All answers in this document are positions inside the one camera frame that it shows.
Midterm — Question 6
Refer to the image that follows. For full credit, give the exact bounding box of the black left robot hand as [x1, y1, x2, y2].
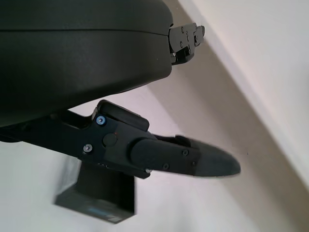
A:
[0, 0, 242, 180]

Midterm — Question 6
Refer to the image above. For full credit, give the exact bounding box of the black box lid blue print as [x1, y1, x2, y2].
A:
[54, 161, 137, 226]

